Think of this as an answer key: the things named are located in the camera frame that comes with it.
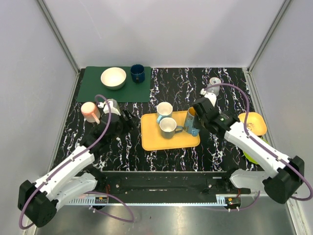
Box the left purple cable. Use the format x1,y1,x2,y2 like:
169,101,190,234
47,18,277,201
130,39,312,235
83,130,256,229
19,94,134,230

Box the orange interior blue mug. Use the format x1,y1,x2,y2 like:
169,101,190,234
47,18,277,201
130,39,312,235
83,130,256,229
184,107,200,137

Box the cream bowl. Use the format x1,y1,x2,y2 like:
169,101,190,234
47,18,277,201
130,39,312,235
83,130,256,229
100,67,127,90

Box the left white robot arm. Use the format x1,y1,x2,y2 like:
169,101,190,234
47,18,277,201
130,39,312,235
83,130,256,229
18,109,139,229

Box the yellow square plate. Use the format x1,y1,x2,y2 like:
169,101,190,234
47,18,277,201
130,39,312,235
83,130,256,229
246,112,267,137

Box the pink mug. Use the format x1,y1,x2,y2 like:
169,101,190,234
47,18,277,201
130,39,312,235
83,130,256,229
81,102,100,124

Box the purple cable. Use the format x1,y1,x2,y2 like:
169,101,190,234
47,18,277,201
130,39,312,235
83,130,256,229
19,94,134,230
204,83,313,212

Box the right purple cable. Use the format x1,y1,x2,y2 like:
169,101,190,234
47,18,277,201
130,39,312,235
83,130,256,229
204,83,313,212

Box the white mug blue handle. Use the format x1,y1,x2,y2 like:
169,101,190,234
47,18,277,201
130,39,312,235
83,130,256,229
156,102,173,124

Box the lime green plate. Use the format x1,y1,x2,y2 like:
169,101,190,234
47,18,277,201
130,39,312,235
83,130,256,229
243,136,269,165

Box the orange plastic tray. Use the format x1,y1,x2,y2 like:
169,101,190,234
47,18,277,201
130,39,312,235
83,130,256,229
141,113,200,151

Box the light blue footed mug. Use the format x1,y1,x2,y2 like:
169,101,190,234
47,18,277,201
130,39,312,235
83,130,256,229
207,77,222,96

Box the white interior grey mug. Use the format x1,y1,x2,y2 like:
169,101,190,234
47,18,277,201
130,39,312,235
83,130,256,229
159,117,183,139

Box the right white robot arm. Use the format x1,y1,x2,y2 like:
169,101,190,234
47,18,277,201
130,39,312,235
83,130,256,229
192,97,305,204

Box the dark green mat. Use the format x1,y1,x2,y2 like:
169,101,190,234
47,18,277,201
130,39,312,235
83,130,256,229
76,66,152,103

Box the dark blue mug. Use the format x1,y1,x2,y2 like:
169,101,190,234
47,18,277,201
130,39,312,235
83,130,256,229
130,64,145,83

